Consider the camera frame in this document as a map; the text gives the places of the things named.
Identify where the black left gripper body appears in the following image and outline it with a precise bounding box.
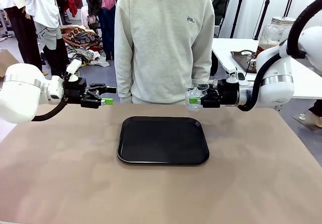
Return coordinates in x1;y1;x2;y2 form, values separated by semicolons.
63;77;100;109

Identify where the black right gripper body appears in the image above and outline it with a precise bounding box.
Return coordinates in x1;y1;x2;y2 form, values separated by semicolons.
213;80;239;108

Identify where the short clear cup with ice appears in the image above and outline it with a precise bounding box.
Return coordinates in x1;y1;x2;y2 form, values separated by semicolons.
185;79;209;113

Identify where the person's left forearm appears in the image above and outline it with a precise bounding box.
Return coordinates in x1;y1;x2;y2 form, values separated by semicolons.
191;40;214;89

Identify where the person's right forearm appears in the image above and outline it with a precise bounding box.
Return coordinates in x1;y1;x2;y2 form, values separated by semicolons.
114;45;134;104

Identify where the glass drink dispenser with tea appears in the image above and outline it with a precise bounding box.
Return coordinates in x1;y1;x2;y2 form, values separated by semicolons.
256;17;296;56

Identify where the light mixed clothes pile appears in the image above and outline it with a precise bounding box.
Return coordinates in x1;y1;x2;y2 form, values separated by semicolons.
66;45;110;67

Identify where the brown patterned cloth pile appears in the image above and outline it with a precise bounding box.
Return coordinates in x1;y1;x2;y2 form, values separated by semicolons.
60;25;103;51

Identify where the dark blue hanging garment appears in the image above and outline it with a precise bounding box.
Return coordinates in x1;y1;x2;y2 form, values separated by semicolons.
98;7;117;60

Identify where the black plastic serving tray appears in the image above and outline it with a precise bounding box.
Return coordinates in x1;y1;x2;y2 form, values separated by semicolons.
117;116;210;165

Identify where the person in light grey sweatshirt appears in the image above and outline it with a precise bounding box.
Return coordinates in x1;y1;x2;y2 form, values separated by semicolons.
114;0;216;104

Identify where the brown cardboard box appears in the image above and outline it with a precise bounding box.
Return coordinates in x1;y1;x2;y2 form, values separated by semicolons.
0;49;20;78

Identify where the bystander in black trousers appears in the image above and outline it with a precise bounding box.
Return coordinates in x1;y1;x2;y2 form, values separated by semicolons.
0;0;42;65

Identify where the red hanging garment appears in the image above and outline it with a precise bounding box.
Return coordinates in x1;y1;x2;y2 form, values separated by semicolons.
67;0;78;18

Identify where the bystander in dark green jacket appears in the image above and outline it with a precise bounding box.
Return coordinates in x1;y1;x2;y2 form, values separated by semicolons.
206;0;230;76

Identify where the bystander in grey shorts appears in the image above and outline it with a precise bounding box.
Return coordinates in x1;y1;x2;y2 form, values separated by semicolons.
24;0;72;78

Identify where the beige shoe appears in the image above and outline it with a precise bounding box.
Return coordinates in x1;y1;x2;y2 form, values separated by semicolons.
303;109;322;128

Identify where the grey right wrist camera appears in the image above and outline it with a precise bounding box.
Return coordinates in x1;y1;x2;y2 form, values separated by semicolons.
225;67;250;85

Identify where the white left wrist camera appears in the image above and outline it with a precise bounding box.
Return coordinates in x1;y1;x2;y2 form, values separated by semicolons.
65;59;83;83

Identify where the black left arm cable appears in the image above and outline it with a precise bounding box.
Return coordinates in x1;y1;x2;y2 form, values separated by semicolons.
31;98;68;122

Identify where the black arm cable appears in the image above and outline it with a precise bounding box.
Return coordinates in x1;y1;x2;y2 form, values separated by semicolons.
31;98;68;122
237;0;322;113

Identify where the brown tray with handles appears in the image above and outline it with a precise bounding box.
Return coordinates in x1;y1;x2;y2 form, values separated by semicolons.
230;49;260;73

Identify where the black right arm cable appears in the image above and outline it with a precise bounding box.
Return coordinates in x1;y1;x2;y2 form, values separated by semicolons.
237;0;322;113

